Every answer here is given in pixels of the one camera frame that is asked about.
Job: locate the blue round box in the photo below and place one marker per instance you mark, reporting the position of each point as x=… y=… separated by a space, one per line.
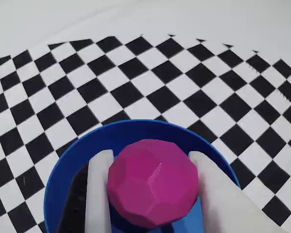
x=70 y=170

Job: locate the black white checkered mat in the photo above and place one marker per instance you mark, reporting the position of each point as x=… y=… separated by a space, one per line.
x=135 y=72

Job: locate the pink faceted ball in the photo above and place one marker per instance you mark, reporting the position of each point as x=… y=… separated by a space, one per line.
x=152 y=182

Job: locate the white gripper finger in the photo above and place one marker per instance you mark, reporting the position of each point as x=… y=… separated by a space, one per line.
x=97 y=194
x=223 y=206

